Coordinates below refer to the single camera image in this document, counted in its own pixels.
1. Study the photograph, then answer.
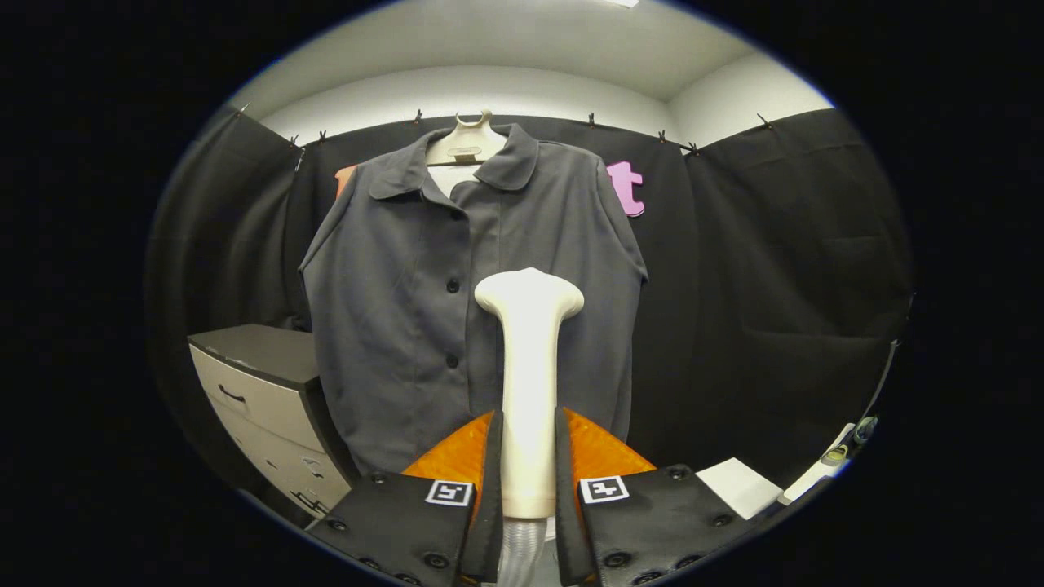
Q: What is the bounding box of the black backdrop cloth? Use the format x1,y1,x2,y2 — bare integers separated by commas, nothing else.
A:
145,106,914,498

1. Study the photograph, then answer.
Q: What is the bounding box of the cream clothes hanger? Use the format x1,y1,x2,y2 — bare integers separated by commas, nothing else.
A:
424,110,508,168

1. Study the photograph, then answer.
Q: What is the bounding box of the white table edge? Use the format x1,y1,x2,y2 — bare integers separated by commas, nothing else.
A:
779,422,853,506

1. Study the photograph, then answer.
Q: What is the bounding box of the dark grey button shirt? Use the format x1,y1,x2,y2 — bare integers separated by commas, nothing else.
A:
298,122,649,478

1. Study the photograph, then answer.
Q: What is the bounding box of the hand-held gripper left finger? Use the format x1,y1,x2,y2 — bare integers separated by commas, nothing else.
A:
308,409,504,587

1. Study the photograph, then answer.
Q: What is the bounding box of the white paper sheet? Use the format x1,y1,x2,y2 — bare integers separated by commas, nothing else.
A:
697,457,784,520

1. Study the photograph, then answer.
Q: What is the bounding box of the white board cover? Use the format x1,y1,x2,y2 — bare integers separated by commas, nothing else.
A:
428,165,482,201

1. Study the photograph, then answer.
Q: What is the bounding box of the row of black clips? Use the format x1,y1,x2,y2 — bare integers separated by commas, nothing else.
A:
237,102,776,156

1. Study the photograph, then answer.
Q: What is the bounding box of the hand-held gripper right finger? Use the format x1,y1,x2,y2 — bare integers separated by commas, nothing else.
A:
555,406,755,587

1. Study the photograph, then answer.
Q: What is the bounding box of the grey drawer cabinet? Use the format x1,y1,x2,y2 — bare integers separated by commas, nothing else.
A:
188,324,360,519

